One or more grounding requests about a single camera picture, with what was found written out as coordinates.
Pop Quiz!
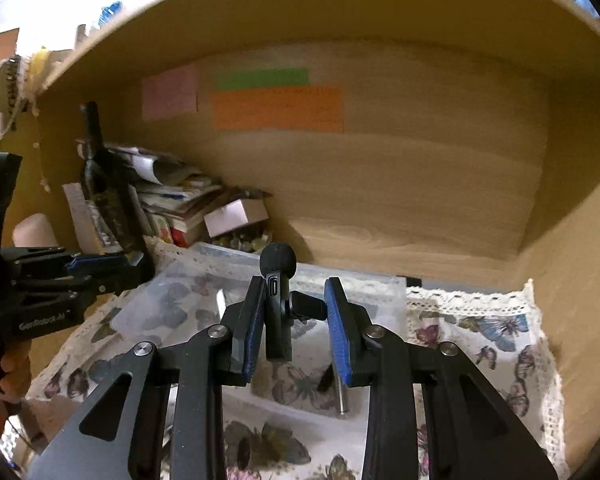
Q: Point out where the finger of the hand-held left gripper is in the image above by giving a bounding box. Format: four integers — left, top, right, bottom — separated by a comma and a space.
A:
2, 246, 155, 283
9, 275, 155, 317

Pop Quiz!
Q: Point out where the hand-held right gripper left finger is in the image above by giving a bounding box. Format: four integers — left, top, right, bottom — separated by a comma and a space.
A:
27, 276, 267, 480

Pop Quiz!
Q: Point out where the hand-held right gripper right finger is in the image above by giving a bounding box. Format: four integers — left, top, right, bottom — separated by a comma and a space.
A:
324, 277, 571, 480

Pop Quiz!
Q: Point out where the black wireless microphone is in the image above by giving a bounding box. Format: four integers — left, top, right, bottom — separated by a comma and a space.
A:
259, 242, 327, 363

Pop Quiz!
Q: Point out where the black bottle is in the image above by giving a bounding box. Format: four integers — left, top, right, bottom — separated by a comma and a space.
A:
79, 101, 150, 263

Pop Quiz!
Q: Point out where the clear plastic container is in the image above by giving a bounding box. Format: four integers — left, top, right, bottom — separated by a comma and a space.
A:
111, 241, 407, 417

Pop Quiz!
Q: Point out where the person's left hand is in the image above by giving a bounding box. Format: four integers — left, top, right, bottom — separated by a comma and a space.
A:
0, 213, 57, 403

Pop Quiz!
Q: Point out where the metal pin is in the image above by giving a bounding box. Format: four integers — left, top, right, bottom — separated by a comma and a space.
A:
335, 374, 350, 417

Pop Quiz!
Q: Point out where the stack of books and papers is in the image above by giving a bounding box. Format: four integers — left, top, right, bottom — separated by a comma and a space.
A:
62, 144, 272, 252

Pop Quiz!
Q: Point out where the small cardboard box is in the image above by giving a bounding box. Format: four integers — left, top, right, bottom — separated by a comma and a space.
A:
203, 198, 270, 239

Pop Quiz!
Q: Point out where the butterfly printed lace cloth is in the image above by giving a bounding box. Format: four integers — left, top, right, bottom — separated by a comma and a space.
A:
24, 234, 567, 480

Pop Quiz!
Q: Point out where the wooden shelf cabinet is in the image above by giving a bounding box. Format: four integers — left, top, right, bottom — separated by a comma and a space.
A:
2, 0, 600, 480

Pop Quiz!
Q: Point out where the pink sticky note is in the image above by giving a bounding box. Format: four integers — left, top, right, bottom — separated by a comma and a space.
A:
141, 62, 200, 121

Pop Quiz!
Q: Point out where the hanging brush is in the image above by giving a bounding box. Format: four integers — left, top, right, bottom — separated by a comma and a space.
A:
0, 56, 25, 117

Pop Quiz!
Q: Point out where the orange sticky note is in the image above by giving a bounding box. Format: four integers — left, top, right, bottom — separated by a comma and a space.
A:
212, 86, 345, 134

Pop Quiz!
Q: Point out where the green sticky note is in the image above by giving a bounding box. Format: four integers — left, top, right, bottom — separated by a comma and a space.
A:
216, 67, 310, 91

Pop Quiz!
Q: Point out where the blue item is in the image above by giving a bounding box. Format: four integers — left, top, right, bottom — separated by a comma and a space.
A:
96, 2, 124, 28

